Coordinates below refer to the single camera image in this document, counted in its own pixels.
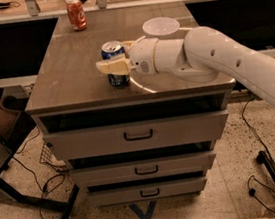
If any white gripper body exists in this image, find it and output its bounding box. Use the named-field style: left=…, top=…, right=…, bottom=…
left=129, top=38, right=159, bottom=76

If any blue pepsi can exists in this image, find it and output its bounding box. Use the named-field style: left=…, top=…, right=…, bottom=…
left=101, top=40, right=130, bottom=89

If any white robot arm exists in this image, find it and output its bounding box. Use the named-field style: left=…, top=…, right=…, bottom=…
left=96, top=26, right=275, bottom=107

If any red coke can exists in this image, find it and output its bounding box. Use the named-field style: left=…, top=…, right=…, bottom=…
left=66, top=0, right=87, bottom=31

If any white ceramic bowl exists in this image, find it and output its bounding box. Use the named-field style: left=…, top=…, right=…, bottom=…
left=142, top=17, right=180, bottom=39

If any grey drawer cabinet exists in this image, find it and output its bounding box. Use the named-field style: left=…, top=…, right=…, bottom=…
left=26, top=3, right=235, bottom=197

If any top grey drawer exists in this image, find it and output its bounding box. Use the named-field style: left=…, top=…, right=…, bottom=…
left=43, top=110, right=228, bottom=161

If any grey drawer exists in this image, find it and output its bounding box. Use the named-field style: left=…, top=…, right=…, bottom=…
left=70, top=150, right=215, bottom=187
left=87, top=177, right=207, bottom=207
left=43, top=110, right=228, bottom=161

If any middle grey drawer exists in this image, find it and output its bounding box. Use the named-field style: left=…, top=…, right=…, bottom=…
left=70, top=150, right=215, bottom=187

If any bottom grey drawer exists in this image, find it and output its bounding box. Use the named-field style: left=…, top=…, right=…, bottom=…
left=87, top=177, right=207, bottom=207

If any black floor cable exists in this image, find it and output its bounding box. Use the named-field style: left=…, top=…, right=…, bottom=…
left=238, top=98, right=273, bottom=162

